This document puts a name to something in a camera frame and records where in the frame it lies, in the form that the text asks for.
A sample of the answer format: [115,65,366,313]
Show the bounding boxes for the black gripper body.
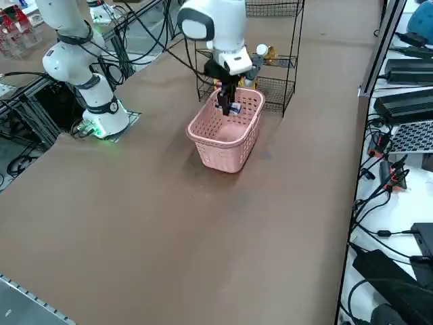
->
[216,69,242,91]

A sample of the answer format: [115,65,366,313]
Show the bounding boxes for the blue white packet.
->
[216,102,242,116]

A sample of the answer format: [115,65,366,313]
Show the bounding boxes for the yellow drink bottle white cap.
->
[255,43,279,66]

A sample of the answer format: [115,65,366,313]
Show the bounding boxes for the small yellow snack packet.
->
[212,76,258,91]

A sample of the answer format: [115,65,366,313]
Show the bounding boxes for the pink plastic basket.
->
[185,87,267,174]

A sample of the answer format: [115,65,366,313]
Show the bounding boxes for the wrist black box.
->
[203,60,227,81]

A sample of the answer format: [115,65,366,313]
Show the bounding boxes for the black orange clamp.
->
[378,154,411,193]

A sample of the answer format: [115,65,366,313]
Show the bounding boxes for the perforated grey plate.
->
[388,120,433,156]

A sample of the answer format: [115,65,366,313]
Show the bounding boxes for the blue rounded object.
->
[407,2,433,35]

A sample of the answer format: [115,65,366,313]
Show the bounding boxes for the clear box red items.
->
[0,5,44,61]

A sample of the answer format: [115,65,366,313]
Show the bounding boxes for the grey metal plate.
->
[0,273,77,325]

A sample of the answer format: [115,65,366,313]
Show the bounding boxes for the wrist camera black bracket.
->
[243,53,264,83]

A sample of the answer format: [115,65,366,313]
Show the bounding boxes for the black wire shelf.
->
[194,0,305,118]

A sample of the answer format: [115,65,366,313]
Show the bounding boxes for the aluminium upright post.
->
[357,0,409,99]

